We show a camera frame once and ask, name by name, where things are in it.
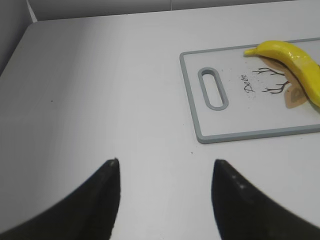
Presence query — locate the white grey-rimmed cutting board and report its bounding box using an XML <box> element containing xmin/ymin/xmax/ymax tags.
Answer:
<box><xmin>179</xmin><ymin>45</ymin><xmax>320</xmax><ymax>144</ymax></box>

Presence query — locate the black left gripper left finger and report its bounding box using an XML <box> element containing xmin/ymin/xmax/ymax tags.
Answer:
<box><xmin>0</xmin><ymin>158</ymin><xmax>121</xmax><ymax>240</ymax></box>

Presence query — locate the yellow plastic banana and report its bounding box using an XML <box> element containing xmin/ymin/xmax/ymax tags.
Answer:
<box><xmin>243</xmin><ymin>40</ymin><xmax>320</xmax><ymax>106</ymax></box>

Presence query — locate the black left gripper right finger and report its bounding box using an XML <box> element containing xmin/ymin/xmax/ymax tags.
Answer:
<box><xmin>211</xmin><ymin>159</ymin><xmax>320</xmax><ymax>240</ymax></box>

